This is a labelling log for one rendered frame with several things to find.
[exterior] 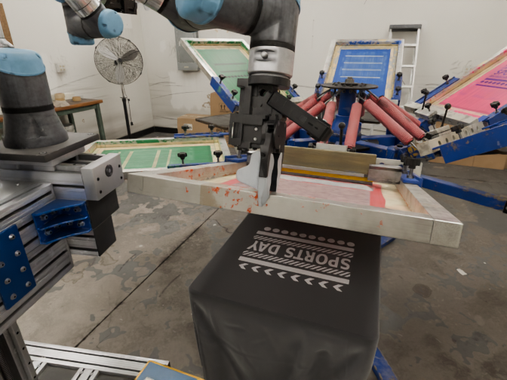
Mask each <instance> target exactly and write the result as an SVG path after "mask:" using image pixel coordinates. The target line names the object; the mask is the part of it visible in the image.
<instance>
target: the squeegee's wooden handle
mask: <svg viewBox="0 0 507 380"><path fill-rule="evenodd" d="M283 164H285V165H292V166H298V167H311V168H318V169H324V170H336V171H343V172H350V173H362V174H364V177H367V176H368V170H369V165H370V164H376V155H374V154H366V153H358V152H343V151H335V150H327V149H313V148H305V147H296V146H284V159H283Z"/></svg>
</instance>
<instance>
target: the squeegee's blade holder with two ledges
mask: <svg viewBox="0 0 507 380"><path fill-rule="evenodd" d="M282 167H283V168H289V169H296V170H307V171H314V172H321V173H332V174H339V175H346V176H357V177H364V174H362V173H350V172H343V171H336V170H324V169H318V168H311V167H298V166H292V165H285V164H282Z"/></svg>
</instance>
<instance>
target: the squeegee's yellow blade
mask: <svg viewBox="0 0 507 380"><path fill-rule="evenodd" d="M281 171H287V172H293V173H304V174H311V175H317V176H329V177H335V178H341V179H353V180H359V181H365V182H373V181H369V180H367V177H357V176H346V175H339V174H332V173H321V172H314V171H307V170H296V169H289V168H282V169H281Z"/></svg>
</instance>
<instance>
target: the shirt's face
mask: <svg viewBox="0 0 507 380"><path fill-rule="evenodd" d="M261 225H264V226H268V227H273V228H280V229H284V230H289V231H297V232H301V233H306V234H313V235H317V236H322V237H326V238H334V239H338V240H343V241H351V242H355V248H354V253H353V259H352V268H351V273H350V278H349V288H348V293H341V292H337V291H333V290H328V289H325V288H320V287H315V286H311V285H308V284H304V283H298V282H295V281H292V280H285V279H282V278H279V277H273V276H269V275H265V274H260V273H256V272H252V271H247V270H243V269H240V268H234V267H233V266H234V264H235V263H236V262H237V261H238V259H239V257H240V256H241V254H242V253H243V252H244V250H245V249H246V247H247V245H248V244H249V243H250V242H251V240H252V239H253V237H254V235H255V234H256V233H257V232H258V230H259V229H260V227H261ZM378 264H379V235H376V234H368V233H363V232H359V231H350V230H345V229H341V228H333V227H328V226H323V225H316V224H311V223H306V222H298V221H293V220H289V219H280V218H276V217H271V216H263V215H258V214H254V213H250V214H249V215H248V216H247V218H246V219H245V220H244V221H243V223H241V224H240V226H239V227H238V228H237V230H236V231H235V232H234V233H233V235H232V236H231V237H230V239H228V240H227V242H226V243H225V244H224V245H223V247H222V248H221V249H220V251H219V252H218V253H217V254H216V255H215V257H214V258H213V259H212V260H211V261H210V263H209V264H208V265H207V267H206V268H205V269H204V270H203V272H202V273H200V275H199V276H198V277H197V279H196V280H195V281H194V282H193V284H192V285H191V288H192V289H193V290H197V291H201V292H203V293H209V294H211V295H215V296H220V297H223V298H226V299H231V300H234V301H237V302H242V303H245V304H249V305H253V306H257V307H260V308H265V309H268V310H271V311H276V312H279V313H282V314H287V315H290V316H293V317H298V318H302V319H304V320H310V321H313V322H316V323H321V324H324V325H327V326H332V327H335V328H338V329H344V330H346V331H349V332H353V333H357V334H361V335H364V336H369V337H373V336H375V335H376V313H377V289H378Z"/></svg>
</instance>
